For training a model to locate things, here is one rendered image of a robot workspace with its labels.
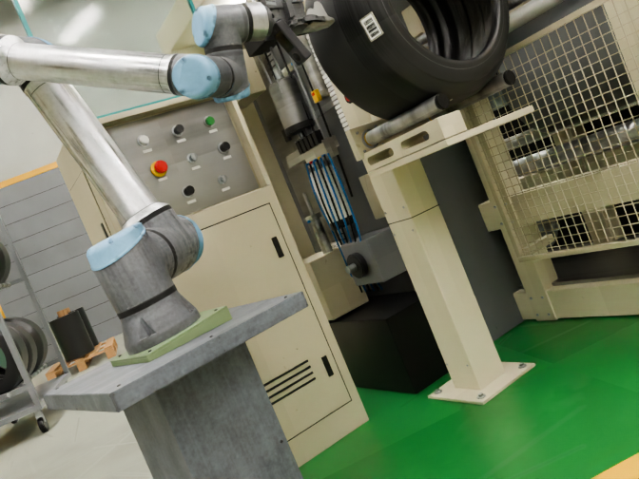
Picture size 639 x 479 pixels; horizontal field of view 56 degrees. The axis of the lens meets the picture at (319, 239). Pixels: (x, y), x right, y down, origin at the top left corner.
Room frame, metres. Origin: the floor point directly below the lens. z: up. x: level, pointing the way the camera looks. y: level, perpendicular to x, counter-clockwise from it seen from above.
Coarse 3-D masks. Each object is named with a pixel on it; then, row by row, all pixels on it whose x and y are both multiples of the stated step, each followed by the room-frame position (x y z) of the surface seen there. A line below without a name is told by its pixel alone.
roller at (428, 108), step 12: (444, 96) 1.59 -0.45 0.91; (420, 108) 1.63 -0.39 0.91; (432, 108) 1.60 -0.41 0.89; (444, 108) 1.59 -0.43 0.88; (396, 120) 1.73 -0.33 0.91; (408, 120) 1.69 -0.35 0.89; (420, 120) 1.66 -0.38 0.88; (372, 132) 1.84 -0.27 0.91; (384, 132) 1.79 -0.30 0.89; (396, 132) 1.76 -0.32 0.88; (372, 144) 1.87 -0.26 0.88
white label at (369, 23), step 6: (372, 12) 1.52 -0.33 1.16; (366, 18) 1.53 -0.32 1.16; (372, 18) 1.52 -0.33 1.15; (366, 24) 1.53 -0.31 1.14; (372, 24) 1.53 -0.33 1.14; (366, 30) 1.54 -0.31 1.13; (372, 30) 1.53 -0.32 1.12; (378, 30) 1.52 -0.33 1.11; (372, 36) 1.54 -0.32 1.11; (378, 36) 1.53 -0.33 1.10
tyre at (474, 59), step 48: (336, 0) 1.58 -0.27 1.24; (384, 0) 1.54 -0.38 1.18; (432, 0) 2.00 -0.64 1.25; (480, 0) 1.88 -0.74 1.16; (336, 48) 1.64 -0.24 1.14; (384, 48) 1.55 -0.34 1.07; (432, 48) 1.99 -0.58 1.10; (480, 48) 1.88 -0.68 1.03; (384, 96) 1.67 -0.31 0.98; (432, 96) 1.63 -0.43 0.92
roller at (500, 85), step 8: (504, 72) 1.73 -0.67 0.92; (512, 72) 1.73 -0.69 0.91; (496, 80) 1.75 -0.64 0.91; (504, 80) 1.72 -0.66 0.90; (512, 80) 1.73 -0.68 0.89; (488, 88) 1.78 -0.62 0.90; (496, 88) 1.76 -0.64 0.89; (472, 96) 1.84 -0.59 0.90; (480, 96) 1.82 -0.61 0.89; (488, 96) 1.81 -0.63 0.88; (456, 104) 1.89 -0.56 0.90; (464, 104) 1.87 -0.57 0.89; (472, 104) 1.87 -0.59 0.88; (440, 112) 1.96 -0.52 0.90; (448, 112) 1.94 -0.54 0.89
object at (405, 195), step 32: (416, 160) 1.99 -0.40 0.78; (384, 192) 2.00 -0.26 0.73; (416, 192) 1.97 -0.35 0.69; (416, 224) 1.94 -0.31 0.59; (416, 256) 1.98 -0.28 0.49; (448, 256) 1.98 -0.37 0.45; (416, 288) 2.03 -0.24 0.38; (448, 288) 1.95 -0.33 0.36; (448, 320) 1.95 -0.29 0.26; (480, 320) 1.99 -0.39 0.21; (448, 352) 2.01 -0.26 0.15; (480, 352) 1.96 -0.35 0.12; (480, 384) 1.94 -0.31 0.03
